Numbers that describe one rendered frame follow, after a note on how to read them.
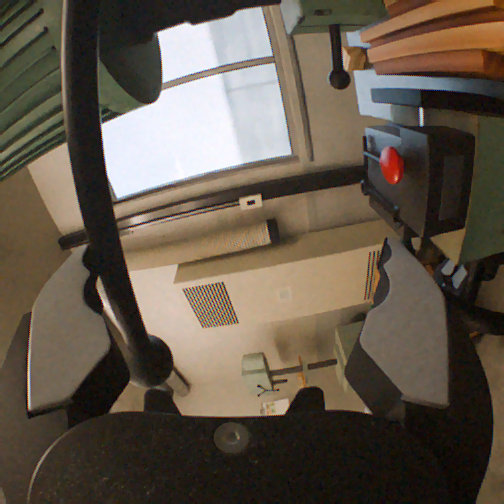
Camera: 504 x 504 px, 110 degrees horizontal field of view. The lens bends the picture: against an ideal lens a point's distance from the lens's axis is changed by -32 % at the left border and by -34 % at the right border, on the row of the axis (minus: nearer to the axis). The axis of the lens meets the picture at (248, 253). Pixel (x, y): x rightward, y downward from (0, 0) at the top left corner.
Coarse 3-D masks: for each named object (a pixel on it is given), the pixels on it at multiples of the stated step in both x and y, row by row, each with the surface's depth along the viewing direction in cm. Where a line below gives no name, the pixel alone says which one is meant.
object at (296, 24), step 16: (288, 0) 14; (304, 0) 12; (320, 0) 12; (336, 0) 12; (352, 0) 11; (368, 0) 11; (288, 16) 15; (304, 16) 13; (320, 16) 13; (336, 16) 13; (352, 16) 13; (368, 16) 12; (384, 16) 12; (288, 32) 18; (304, 32) 17; (320, 32) 18
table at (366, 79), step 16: (352, 32) 33; (368, 48) 30; (368, 64) 33; (368, 80) 35; (384, 80) 30; (400, 80) 26; (416, 80) 23; (432, 80) 20; (448, 80) 18; (464, 80) 15; (480, 80) 13; (368, 96) 38; (496, 96) 12; (368, 112) 40; (384, 112) 34; (496, 112) 13
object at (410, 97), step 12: (372, 96) 21; (384, 96) 19; (396, 96) 17; (408, 96) 15; (420, 96) 14; (432, 96) 13; (444, 96) 13; (456, 96) 13; (468, 96) 13; (480, 96) 13; (492, 96) 12; (420, 108) 18; (432, 108) 14; (444, 108) 14; (456, 108) 14; (468, 108) 13; (480, 108) 13; (492, 108) 13; (420, 120) 19
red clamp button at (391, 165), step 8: (384, 152) 17; (392, 152) 16; (384, 160) 18; (392, 160) 16; (400, 160) 16; (384, 168) 18; (392, 168) 17; (400, 168) 16; (384, 176) 18; (392, 176) 17; (400, 176) 17; (392, 184) 18
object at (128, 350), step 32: (64, 0) 4; (96, 0) 5; (64, 32) 5; (96, 32) 6; (64, 64) 6; (96, 64) 6; (64, 96) 6; (96, 96) 7; (96, 128) 7; (96, 160) 8; (96, 192) 8; (96, 224) 9; (96, 256) 10; (128, 288) 11; (128, 320) 12; (128, 352) 13; (160, 352) 14; (160, 384) 14
